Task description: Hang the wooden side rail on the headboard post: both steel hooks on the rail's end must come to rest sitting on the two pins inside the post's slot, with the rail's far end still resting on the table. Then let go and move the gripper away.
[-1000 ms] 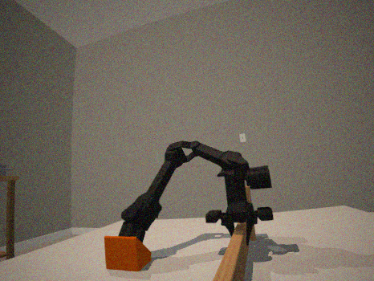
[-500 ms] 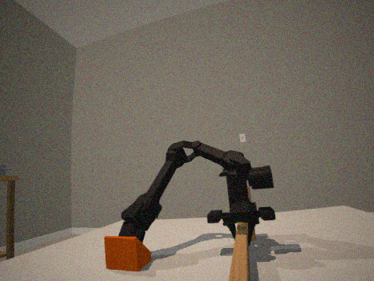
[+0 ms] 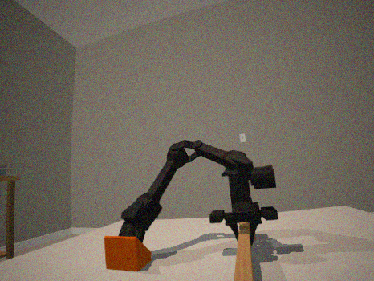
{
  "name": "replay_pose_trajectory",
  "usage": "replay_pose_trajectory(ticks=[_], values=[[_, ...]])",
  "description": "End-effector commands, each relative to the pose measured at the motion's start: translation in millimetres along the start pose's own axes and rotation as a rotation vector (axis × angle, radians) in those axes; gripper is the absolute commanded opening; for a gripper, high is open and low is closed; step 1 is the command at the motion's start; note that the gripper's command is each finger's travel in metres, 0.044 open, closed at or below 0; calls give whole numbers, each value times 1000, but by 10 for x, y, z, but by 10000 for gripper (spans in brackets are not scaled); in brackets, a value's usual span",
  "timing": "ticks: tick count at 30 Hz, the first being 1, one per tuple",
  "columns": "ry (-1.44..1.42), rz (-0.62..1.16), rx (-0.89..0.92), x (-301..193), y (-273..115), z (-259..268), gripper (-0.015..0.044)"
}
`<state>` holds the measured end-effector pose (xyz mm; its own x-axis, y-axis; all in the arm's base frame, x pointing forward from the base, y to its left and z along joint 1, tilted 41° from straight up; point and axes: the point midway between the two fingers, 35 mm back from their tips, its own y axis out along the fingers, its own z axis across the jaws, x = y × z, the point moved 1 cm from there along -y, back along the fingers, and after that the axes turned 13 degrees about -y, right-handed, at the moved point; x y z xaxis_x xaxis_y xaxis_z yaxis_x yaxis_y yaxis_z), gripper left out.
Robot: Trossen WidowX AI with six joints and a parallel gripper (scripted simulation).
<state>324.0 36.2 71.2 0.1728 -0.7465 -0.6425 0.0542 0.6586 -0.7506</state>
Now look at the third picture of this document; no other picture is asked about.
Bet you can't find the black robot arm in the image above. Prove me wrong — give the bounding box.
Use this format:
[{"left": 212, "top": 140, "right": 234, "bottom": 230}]
[{"left": 118, "top": 140, "right": 276, "bottom": 243}]

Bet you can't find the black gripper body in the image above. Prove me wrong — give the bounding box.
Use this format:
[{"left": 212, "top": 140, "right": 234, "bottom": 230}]
[{"left": 209, "top": 190, "right": 278, "bottom": 223}]

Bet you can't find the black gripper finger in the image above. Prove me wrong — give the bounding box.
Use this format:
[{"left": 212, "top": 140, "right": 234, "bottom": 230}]
[
  {"left": 250, "top": 220, "right": 262, "bottom": 246},
  {"left": 226, "top": 223, "right": 239, "bottom": 241}
]

